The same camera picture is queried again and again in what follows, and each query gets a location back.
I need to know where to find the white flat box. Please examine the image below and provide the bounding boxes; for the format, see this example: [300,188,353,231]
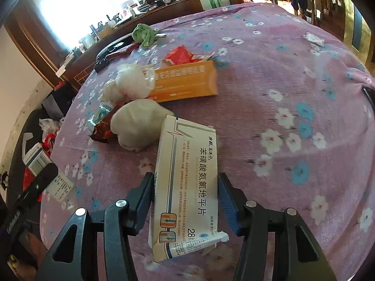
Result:
[55,61,71,77]

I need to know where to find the black paper bag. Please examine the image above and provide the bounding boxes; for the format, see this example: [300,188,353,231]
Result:
[42,86,77,118]

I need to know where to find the white blue medicine box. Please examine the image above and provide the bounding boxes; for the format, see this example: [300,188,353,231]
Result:
[23,143,50,176]

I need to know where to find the wooden stair railing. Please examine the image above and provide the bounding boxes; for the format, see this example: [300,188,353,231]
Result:
[290,0,334,27]

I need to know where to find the cardboard box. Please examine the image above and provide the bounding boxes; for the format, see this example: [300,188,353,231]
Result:
[97,26,115,40]

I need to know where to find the white tissue ball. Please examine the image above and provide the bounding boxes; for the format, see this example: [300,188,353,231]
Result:
[110,99,175,153]

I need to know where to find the orange medicine box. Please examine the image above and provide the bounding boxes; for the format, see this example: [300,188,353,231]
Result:
[145,60,219,103]

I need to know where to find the green cloth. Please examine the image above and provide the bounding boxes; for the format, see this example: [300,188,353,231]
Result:
[132,23,159,49]

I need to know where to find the clear plastic bag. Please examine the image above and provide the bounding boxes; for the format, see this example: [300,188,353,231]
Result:
[39,118,61,132]

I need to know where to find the red plastic basket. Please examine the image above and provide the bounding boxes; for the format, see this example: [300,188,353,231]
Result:
[24,167,41,189]

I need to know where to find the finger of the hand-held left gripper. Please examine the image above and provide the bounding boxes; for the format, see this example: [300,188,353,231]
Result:
[18,162,59,208]

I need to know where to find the red cigarette pack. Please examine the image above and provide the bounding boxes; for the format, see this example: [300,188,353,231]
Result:
[162,45,216,66]

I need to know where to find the brown snack wrapper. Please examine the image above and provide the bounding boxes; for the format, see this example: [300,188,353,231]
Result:
[89,101,129,144]

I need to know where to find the black sofa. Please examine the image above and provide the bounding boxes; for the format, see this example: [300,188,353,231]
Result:
[12,108,60,188]

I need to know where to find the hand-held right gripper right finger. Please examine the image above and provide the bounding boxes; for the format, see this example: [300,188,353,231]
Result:
[217,172,337,281]

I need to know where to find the white printed leaflet box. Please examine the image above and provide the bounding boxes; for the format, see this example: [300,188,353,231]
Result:
[44,173,75,200]

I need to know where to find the wooden glass cabinet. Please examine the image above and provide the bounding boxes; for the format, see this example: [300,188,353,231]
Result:
[4,0,244,94]

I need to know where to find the black glossy case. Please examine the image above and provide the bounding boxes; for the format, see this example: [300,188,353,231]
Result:
[96,33,137,62]

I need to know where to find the small white sachet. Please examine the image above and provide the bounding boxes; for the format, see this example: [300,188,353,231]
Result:
[305,32,325,49]

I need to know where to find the dark red packet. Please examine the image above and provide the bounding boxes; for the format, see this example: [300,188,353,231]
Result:
[105,42,139,59]

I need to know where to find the gold framed dark panel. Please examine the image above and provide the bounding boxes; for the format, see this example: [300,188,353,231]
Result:
[341,0,371,65]

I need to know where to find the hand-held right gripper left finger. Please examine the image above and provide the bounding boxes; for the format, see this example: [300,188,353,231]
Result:
[34,172,155,281]

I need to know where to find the teal wrapper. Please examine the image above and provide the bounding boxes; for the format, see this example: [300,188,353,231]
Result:
[86,104,113,131]

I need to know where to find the red plastic item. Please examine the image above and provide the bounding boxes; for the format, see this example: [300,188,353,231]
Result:
[42,133,56,153]

